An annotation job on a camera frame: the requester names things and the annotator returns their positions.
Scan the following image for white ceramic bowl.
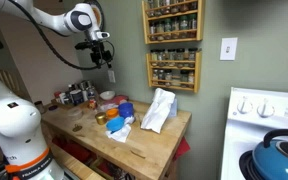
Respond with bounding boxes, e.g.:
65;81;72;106
100;91;115;100

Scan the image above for white paper bag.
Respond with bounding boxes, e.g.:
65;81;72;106
141;88;177;133

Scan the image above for upper wooden spice rack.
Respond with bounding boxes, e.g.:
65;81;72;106
142;0;205;44

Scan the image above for crumpled white paper towel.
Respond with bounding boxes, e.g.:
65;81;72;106
106;116;135;143

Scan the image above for white wall power outlet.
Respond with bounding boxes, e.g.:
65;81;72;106
108;70;116;83

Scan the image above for dark blue plastic cup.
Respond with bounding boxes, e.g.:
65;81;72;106
118;102;134;118

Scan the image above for dark blue salt canister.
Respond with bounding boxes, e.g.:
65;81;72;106
70;90;84;105

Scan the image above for labeled clear plastic bottle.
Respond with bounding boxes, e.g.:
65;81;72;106
88;87;98;110

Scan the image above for light blue plastic bowl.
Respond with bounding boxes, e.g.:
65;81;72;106
106;117;124;131

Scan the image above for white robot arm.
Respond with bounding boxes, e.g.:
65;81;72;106
0;0;110;180

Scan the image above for gold lidded small jar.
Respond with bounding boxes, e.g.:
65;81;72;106
95;112;107;125

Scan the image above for lower wooden spice rack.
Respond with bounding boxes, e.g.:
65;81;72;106
146;49;202;93

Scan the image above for orange plastic cup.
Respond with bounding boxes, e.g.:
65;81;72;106
106;108;119;120

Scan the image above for wooden spice rack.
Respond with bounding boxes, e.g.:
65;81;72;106
146;49;202;93
142;0;205;44

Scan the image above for white electric stove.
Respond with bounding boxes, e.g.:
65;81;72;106
220;87;288;180

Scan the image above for white light switch plate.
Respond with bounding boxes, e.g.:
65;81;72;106
220;37;238;61

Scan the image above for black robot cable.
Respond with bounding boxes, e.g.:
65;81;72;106
7;0;116;71

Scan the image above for wooden spice tray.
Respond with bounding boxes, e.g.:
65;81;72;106
51;99;88;110

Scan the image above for gold perforated sink strainer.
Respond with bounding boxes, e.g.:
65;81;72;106
72;124;82;132

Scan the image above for red cloth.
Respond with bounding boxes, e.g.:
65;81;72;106
173;137;190;161

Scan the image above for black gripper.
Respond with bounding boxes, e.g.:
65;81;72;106
75;41;113;69

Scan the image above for blue tea kettle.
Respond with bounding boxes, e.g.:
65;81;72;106
252;129;288;180

